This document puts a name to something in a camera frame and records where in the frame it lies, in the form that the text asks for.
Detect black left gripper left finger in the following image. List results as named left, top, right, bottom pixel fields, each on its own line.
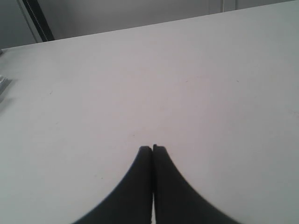
left=75, top=146, right=153, bottom=224

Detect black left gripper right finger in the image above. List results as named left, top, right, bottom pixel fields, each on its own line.
left=153, top=145, right=237, bottom=224

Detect grey object at table edge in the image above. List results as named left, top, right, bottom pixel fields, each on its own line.
left=0, top=76, right=12, bottom=102

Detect black vertical post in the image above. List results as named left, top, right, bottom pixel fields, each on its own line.
left=22, top=0, right=55, bottom=42

